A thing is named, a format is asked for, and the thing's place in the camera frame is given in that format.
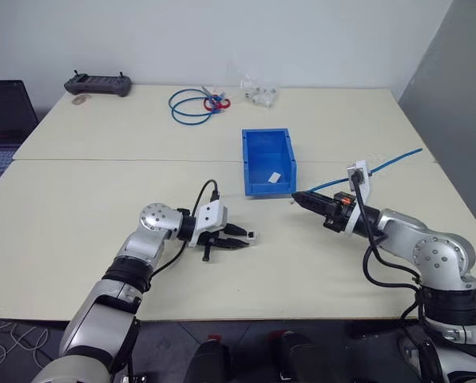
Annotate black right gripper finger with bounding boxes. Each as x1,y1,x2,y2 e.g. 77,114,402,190
293,196,335,219
291,191,336,207

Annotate black laptop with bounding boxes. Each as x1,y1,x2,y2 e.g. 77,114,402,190
0,79,40,199

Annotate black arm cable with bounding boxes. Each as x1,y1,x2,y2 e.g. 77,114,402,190
148,179,222,278
351,171,426,290

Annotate white floor cables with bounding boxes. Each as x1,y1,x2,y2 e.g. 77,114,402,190
0,318,50,370

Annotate dark rounded shape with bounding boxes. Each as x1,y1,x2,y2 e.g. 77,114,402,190
191,338,232,383
275,330,323,383

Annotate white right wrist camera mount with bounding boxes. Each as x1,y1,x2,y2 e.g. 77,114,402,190
344,159,374,237

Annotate long blue cable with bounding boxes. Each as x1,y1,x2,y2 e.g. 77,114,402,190
301,148,424,195

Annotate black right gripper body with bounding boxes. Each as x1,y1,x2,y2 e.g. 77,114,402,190
322,191,358,235

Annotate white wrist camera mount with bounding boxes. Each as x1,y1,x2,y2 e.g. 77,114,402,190
189,201,228,247
344,159,374,237

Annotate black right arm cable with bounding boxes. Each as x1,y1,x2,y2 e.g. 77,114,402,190
351,171,426,290

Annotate coiled blue cable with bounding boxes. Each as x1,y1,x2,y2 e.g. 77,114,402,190
167,88,224,126

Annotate clear bag of couplers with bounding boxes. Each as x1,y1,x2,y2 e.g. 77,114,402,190
224,59,281,109

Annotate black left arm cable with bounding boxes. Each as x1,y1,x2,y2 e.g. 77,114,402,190
148,179,222,278

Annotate blue plastic bin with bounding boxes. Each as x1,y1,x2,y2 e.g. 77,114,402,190
240,127,299,199

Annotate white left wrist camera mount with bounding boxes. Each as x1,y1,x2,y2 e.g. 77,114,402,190
189,201,228,247

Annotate red cable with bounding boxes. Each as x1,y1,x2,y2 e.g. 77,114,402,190
203,95,232,113

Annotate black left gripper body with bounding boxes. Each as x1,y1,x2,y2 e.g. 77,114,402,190
196,226,230,264

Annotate grey remote controller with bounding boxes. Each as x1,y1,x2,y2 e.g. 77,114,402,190
63,70,133,98

